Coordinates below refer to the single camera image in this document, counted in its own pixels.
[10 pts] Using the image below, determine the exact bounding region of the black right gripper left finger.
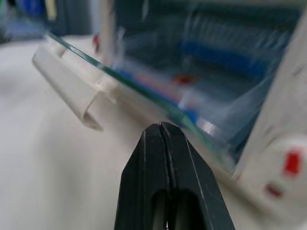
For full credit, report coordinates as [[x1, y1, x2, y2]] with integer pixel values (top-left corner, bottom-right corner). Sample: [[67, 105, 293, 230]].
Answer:
[[114, 123, 174, 230]]

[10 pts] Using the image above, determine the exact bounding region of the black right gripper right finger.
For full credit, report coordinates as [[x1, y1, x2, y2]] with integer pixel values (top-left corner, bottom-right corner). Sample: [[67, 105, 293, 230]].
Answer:
[[160, 122, 236, 230]]

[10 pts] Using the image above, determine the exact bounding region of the glass oven door white handle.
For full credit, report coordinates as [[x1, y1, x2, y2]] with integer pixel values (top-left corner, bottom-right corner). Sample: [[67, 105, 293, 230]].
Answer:
[[31, 23, 243, 175]]

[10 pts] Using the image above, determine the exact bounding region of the white toaster oven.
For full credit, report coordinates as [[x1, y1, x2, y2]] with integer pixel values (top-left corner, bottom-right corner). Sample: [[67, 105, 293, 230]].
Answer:
[[91, 0, 307, 230]]

